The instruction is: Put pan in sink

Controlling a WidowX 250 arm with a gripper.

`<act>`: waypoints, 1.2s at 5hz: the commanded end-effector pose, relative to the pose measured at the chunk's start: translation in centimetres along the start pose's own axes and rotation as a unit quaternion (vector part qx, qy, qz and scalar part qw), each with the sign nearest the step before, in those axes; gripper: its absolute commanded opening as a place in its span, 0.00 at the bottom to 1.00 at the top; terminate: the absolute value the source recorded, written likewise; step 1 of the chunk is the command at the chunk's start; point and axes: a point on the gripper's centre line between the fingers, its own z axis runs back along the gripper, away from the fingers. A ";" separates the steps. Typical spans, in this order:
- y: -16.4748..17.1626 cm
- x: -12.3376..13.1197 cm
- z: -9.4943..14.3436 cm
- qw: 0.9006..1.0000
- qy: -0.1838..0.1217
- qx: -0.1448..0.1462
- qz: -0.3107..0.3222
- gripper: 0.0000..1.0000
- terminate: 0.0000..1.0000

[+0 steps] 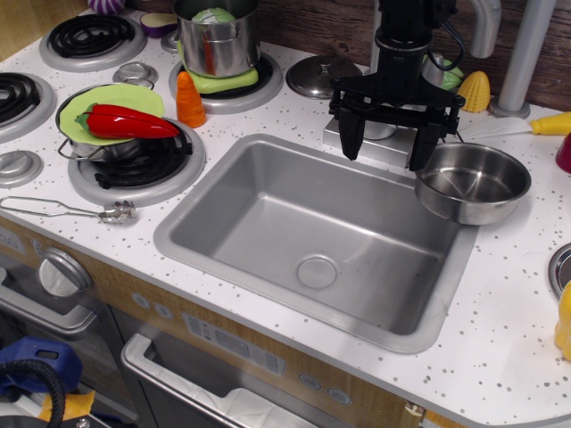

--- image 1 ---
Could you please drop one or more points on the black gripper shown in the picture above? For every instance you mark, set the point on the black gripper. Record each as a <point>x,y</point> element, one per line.
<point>416,104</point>

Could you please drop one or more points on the small steel pan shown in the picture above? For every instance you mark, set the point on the small steel pan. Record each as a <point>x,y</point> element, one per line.
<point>471,184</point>

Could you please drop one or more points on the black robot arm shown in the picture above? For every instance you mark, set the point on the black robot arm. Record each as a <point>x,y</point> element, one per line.
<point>405,35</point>

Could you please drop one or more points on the grey toy sink basin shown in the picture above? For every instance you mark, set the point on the grey toy sink basin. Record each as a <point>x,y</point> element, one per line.
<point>345,243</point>

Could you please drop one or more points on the grey faucet base block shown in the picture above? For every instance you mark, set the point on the grey faucet base block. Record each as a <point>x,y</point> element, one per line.
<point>387,143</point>

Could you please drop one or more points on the green toy vegetable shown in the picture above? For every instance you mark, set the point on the green toy vegetable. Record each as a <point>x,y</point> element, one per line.
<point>451,79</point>

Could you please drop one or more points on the steel pot lid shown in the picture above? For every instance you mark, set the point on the steel pot lid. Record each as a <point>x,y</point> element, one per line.
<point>312,76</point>

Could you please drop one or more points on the yellow toy corn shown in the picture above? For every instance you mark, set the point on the yellow toy corn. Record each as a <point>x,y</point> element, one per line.
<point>476,91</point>

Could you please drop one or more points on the grey toy faucet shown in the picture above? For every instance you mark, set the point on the grey toy faucet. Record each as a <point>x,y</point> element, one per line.
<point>532,30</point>

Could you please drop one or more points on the back right stove burner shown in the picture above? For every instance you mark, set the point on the back right stove burner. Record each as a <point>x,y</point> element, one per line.
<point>231,101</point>

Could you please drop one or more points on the stove burner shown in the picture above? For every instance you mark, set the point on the stove burner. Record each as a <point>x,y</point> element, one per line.
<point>27,102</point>
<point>231,101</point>
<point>92,42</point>
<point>159,172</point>

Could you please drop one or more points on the red toy cup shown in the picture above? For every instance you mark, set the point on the red toy cup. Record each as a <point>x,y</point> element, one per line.
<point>563,156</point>

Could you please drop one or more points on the tall steel pot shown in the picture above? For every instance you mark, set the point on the tall steel pot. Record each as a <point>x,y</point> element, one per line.
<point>218,49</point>

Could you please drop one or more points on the green pot holder mat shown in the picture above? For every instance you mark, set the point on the green pot holder mat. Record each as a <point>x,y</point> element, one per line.
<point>209,86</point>

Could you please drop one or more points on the orange toy carrot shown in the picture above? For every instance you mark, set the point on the orange toy carrot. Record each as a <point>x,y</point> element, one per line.
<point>190,110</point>

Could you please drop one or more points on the green toy cabbage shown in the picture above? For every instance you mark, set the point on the green toy cabbage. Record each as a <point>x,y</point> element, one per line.
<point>213,15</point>

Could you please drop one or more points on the steel lid at edge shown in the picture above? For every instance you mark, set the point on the steel lid at edge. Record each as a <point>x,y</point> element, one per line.
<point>559,270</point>

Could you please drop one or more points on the front right stove burner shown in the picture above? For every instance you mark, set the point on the front right stove burner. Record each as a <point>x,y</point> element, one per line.
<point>159,172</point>

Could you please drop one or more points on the light green toy plate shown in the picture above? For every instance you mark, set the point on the light green toy plate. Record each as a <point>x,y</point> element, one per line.
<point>135,97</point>

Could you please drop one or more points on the purple toy eggplant slice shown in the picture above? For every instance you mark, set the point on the purple toy eggplant slice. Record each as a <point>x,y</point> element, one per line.
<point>158,24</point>

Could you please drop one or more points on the grey stove knob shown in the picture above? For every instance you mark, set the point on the grey stove knob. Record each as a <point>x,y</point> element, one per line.
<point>19,168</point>
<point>137,73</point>

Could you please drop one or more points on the yellow toy object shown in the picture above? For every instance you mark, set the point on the yellow toy object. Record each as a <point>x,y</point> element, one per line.
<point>562,329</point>

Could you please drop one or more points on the red toy chili pepper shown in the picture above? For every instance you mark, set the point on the red toy chili pepper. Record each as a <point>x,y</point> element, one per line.
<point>109,121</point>

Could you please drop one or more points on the purple white toy onion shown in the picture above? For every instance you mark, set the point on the purple white toy onion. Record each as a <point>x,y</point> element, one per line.
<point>107,7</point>

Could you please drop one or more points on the back left stove burner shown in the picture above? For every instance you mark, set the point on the back left stove burner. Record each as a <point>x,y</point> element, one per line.
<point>92,42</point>

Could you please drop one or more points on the grey oven dial knob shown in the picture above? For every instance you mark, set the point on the grey oven dial knob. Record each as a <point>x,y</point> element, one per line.
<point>61,275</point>

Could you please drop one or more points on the front left stove burner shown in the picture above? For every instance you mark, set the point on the front left stove burner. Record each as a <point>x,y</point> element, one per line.
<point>27,102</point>

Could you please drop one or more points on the grey stove knob left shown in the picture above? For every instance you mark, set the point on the grey stove knob left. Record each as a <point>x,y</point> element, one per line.
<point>19,168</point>

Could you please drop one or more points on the blue clamp tool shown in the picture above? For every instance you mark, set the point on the blue clamp tool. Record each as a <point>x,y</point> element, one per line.
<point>60,357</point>

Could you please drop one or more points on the toy knife yellow handle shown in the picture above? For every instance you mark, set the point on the toy knife yellow handle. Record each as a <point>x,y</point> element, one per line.
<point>554,125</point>

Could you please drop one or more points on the metal wire whisk tool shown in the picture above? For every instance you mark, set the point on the metal wire whisk tool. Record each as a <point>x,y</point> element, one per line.
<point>114,213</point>

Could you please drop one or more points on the grey dishwasher door handle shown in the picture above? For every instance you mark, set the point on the grey dishwasher door handle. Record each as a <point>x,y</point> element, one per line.
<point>240,408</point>

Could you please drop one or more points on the grey oven door handle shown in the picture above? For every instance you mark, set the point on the grey oven door handle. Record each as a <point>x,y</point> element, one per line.
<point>77,321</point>

